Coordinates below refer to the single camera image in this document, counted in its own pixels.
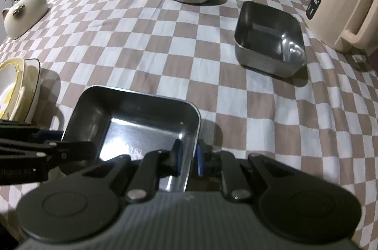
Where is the deep square steel container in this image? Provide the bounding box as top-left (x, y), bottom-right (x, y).
top-left (234, 1), bottom-right (307, 78)

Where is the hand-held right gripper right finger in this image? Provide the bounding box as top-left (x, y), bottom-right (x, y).
top-left (196, 143), bottom-right (296, 204)

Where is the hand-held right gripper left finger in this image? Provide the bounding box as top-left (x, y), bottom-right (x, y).
top-left (84, 138), bottom-right (183, 205)

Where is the shallow square steel tray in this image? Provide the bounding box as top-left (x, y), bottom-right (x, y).
top-left (60, 85), bottom-right (202, 193)

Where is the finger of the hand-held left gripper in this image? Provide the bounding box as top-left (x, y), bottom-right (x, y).
top-left (0, 121), bottom-right (65, 146)
top-left (0, 140), bottom-right (97, 178)

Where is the white cat-shaped ceramic pot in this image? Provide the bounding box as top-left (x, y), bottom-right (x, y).
top-left (1, 0), bottom-right (49, 39)

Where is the floral yellow-rimmed plate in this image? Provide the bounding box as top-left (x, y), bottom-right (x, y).
top-left (0, 56), bottom-right (26, 121)

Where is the checkered tablecloth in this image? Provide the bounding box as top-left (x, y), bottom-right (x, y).
top-left (0, 0), bottom-right (378, 250)

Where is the beige electric kettle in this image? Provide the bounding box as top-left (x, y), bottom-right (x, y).
top-left (305, 0), bottom-right (378, 54)

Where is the cream two-handled bowl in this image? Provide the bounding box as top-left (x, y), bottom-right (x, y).
top-left (0, 57), bottom-right (65, 131)

